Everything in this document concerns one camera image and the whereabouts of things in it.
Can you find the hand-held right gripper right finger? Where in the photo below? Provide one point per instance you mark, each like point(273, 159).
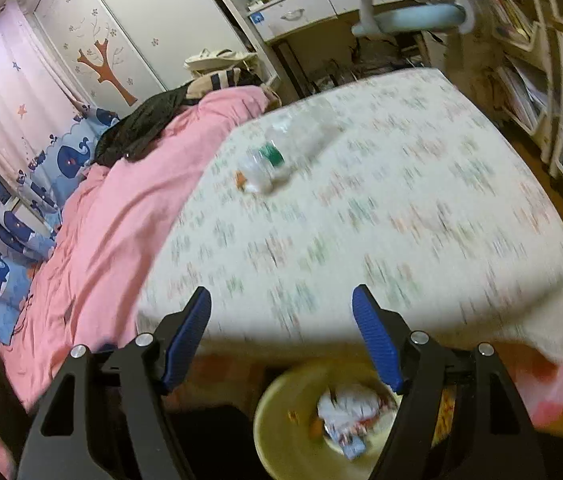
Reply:
point(379, 345)

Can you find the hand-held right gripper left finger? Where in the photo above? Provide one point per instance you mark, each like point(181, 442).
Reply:
point(186, 340)

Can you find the white plastic bag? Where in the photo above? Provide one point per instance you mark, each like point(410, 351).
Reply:
point(344, 407)

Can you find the yellow-green plastic bin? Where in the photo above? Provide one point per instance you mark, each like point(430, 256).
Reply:
point(281, 440)

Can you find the clear bottle with green label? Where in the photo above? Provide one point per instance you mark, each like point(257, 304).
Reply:
point(301, 130)

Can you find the colourful patterned package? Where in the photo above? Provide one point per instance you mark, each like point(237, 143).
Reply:
point(445, 410)

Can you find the small orange scrap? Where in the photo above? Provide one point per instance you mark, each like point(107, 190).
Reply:
point(294, 417)

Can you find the pink blanket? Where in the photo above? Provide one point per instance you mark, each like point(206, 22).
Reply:
point(121, 220)

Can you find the floral white bedspread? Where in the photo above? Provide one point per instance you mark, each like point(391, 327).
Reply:
point(411, 210)

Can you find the blue whale print fabric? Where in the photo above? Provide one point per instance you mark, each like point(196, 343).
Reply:
point(69, 157)

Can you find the black cloth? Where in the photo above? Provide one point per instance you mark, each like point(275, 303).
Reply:
point(136, 125)

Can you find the striped beige cloth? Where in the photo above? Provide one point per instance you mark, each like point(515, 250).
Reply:
point(216, 82)

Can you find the cream tote bag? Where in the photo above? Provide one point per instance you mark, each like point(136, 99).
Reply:
point(216, 59)

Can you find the white wardrobe with tree decal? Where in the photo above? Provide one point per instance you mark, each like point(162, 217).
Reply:
point(151, 20)

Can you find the white bookshelf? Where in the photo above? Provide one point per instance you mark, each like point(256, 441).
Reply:
point(536, 60)

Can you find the white desk with drawer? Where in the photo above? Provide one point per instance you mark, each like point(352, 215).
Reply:
point(296, 15)

